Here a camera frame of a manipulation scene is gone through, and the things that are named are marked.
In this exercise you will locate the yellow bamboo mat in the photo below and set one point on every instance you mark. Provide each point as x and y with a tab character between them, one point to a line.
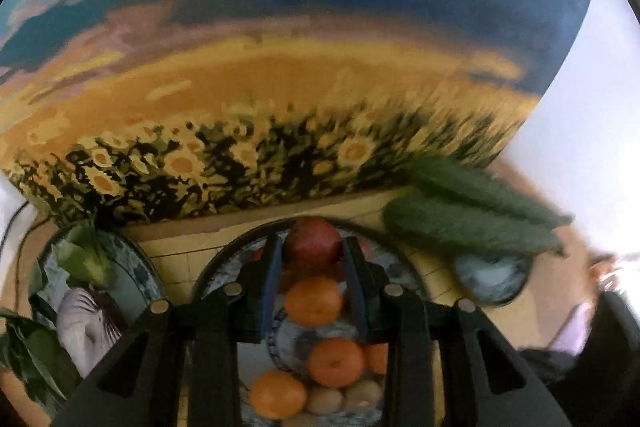
200	239

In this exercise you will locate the green leafy sprig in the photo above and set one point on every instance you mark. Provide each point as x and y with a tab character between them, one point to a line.
82	257
35	352

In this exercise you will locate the small orange object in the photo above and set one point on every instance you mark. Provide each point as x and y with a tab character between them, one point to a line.
612	263

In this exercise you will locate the sunflower field wall poster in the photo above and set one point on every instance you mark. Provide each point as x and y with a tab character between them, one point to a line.
300	57

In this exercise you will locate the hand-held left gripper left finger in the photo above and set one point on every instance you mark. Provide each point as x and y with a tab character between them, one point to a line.
270	292

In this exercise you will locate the dark cloth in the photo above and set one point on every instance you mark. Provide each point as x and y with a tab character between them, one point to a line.
610	342

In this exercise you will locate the orange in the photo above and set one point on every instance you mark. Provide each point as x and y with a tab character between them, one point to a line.
336	363
277	395
314	302
377	358

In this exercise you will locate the blue patterned white plate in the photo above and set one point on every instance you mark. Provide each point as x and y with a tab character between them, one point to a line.
132	292
490	279
292	343

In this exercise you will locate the red apple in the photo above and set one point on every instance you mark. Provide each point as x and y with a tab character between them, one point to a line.
366	249
312	247
256	255

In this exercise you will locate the green cucumber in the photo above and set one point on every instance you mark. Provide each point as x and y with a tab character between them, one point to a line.
465	227
480	187

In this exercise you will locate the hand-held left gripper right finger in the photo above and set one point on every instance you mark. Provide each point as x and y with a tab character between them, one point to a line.
356	292

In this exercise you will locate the purple fluffy cloth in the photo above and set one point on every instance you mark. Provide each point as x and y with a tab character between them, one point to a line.
577	329

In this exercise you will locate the brown kiwi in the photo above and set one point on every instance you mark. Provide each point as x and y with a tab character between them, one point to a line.
364	396
325	401
300	421

